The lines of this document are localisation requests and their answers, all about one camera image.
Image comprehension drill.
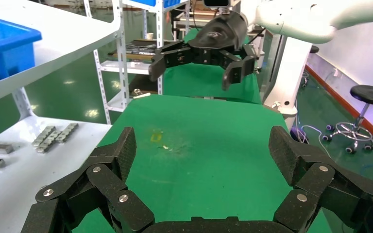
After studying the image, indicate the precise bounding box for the white metal shelf rack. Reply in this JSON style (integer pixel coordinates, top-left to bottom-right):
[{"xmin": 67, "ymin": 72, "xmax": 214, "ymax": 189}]
[{"xmin": 0, "ymin": 0, "xmax": 123, "ymax": 121}]

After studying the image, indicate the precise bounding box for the blue plastic bin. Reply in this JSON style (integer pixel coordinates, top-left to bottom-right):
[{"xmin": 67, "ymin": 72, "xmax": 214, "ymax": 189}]
[{"xmin": 0, "ymin": 14, "xmax": 42, "ymax": 88}]

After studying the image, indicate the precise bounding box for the white background storage rack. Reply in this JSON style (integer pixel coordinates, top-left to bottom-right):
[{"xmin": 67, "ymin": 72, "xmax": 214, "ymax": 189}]
[{"xmin": 83, "ymin": 0, "xmax": 190, "ymax": 126}]

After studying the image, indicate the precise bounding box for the green cloth covered table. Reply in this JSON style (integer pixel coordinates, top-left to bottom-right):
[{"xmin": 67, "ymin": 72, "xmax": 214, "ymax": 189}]
[{"xmin": 162, "ymin": 28, "xmax": 262, "ymax": 104}]

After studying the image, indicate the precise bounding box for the small blue storage bin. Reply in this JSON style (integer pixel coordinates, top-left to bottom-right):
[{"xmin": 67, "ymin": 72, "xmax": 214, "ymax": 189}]
[
  {"xmin": 127, "ymin": 0, "xmax": 156, "ymax": 7},
  {"xmin": 162, "ymin": 0, "xmax": 187, "ymax": 8}
]

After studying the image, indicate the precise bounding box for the black wheeled round stool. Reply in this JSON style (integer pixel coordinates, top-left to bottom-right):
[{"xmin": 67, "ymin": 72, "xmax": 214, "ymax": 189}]
[{"xmin": 322, "ymin": 84, "xmax": 373, "ymax": 154}]

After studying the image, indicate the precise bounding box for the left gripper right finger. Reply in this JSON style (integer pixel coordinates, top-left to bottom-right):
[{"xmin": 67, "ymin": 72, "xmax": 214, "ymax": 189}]
[{"xmin": 268, "ymin": 126, "xmax": 373, "ymax": 232}]

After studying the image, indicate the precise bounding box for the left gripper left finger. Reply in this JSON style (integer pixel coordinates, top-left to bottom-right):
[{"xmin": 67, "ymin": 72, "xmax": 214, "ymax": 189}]
[{"xmin": 35, "ymin": 127, "xmax": 155, "ymax": 233}]

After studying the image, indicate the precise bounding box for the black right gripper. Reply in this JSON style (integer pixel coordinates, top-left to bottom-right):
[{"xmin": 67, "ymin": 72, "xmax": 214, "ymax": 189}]
[{"xmin": 148, "ymin": 11, "xmax": 258, "ymax": 92}]

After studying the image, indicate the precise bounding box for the green table cloth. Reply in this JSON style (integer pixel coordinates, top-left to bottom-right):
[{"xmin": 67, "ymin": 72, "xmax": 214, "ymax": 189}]
[{"xmin": 72, "ymin": 94, "xmax": 334, "ymax": 233}]

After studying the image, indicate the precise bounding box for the white floor cable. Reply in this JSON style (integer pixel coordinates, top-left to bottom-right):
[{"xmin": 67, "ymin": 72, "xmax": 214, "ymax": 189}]
[{"xmin": 297, "ymin": 124, "xmax": 330, "ymax": 155}]

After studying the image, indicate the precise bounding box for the wooden parts tray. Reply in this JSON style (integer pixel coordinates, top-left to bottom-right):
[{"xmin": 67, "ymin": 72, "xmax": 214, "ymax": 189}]
[{"xmin": 107, "ymin": 38, "xmax": 174, "ymax": 62}]

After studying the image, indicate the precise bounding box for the white robot torso column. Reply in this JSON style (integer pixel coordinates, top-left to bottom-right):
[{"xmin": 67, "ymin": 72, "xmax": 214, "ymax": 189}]
[{"xmin": 263, "ymin": 35, "xmax": 313, "ymax": 129}]

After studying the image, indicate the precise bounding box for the wooden background shelf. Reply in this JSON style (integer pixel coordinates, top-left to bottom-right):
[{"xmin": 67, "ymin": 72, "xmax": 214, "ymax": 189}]
[{"xmin": 172, "ymin": 6, "xmax": 206, "ymax": 31}]

